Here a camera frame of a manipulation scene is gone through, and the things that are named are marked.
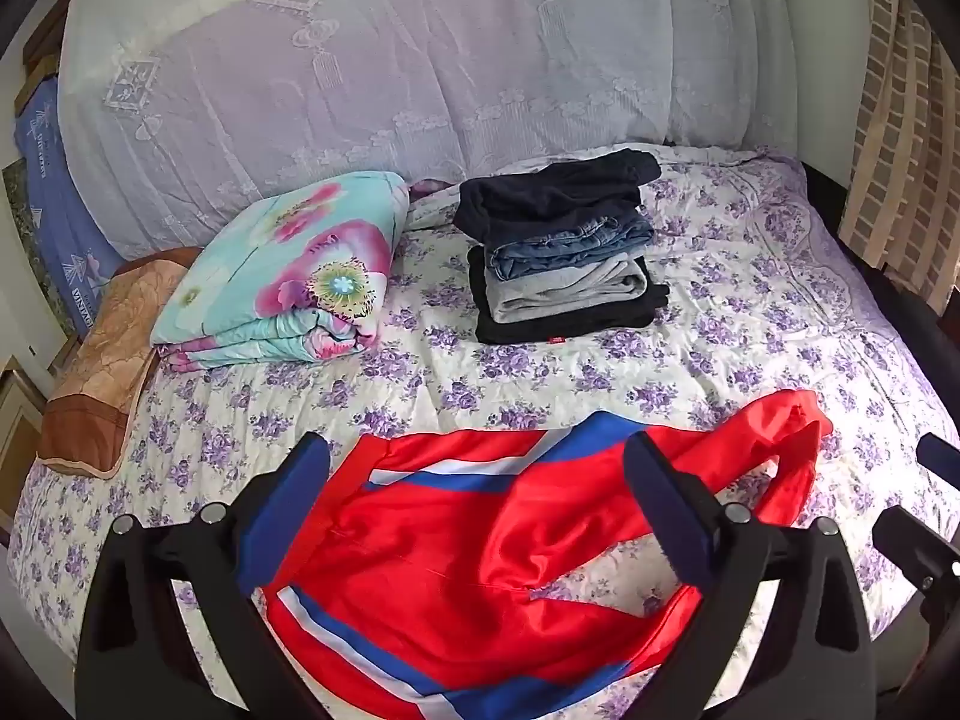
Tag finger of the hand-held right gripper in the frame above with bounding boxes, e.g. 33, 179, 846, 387
872, 506, 960, 601
916, 433, 960, 475

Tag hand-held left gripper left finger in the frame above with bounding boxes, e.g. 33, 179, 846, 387
75, 433, 331, 720

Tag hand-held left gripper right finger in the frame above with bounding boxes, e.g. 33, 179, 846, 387
624, 433, 878, 720

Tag red pants with striped band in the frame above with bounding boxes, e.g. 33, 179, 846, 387
259, 390, 835, 720

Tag folded grey pants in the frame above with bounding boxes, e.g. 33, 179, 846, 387
484, 255, 650, 322

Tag purple floral bed sheet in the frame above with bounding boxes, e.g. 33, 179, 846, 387
7, 144, 935, 720

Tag folded floral quilt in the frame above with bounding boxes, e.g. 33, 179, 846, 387
150, 171, 410, 371

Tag brown pillow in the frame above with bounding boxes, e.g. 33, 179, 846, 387
39, 246, 203, 479

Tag folded blue jeans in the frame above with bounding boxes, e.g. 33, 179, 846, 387
486, 211, 655, 280

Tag beige checked curtain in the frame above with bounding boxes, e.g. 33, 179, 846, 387
836, 0, 960, 308

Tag blue patterned pillow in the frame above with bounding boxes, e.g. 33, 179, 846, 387
13, 77, 125, 335

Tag dark bed frame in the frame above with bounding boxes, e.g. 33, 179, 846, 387
801, 154, 960, 421

